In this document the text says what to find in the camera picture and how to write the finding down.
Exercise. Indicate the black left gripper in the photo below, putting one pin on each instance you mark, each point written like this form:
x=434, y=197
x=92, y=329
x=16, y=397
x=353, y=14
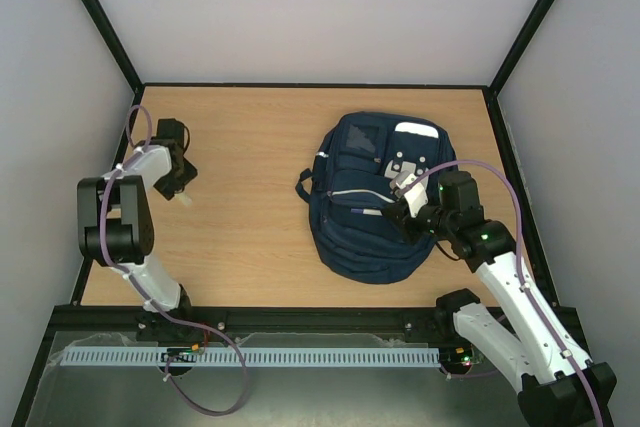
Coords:
x=169, y=189

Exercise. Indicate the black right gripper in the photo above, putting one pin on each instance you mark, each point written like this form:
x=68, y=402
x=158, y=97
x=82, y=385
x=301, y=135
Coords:
x=400, y=217

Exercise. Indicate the yellow glue stick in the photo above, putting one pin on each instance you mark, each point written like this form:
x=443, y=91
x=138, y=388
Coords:
x=184, y=198

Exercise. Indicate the purple cap marker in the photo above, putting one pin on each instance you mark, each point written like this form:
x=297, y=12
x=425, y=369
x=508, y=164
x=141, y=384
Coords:
x=366, y=211

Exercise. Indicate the navy blue student backpack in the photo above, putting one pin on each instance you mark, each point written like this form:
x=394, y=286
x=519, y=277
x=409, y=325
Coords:
x=353, y=168

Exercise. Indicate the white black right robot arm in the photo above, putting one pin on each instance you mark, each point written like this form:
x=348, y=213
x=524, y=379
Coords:
x=556, y=381

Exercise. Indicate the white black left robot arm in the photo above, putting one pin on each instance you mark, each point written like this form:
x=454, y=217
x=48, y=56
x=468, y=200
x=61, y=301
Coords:
x=115, y=226

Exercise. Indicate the right controller circuit board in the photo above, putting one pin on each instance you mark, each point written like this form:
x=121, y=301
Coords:
x=459, y=356

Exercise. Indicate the controller circuit board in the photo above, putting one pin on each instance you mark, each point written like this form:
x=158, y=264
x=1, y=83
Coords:
x=459, y=356
x=184, y=354

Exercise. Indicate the left controller circuit board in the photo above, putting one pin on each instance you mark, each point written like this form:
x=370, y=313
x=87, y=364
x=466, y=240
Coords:
x=184, y=354

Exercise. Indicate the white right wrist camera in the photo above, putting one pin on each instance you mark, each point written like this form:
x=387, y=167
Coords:
x=407, y=186

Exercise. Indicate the black aluminium frame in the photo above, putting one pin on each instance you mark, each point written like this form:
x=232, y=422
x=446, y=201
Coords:
x=415, y=323

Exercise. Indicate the light blue slotted cable duct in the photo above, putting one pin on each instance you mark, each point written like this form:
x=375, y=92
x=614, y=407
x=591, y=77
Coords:
x=258, y=357

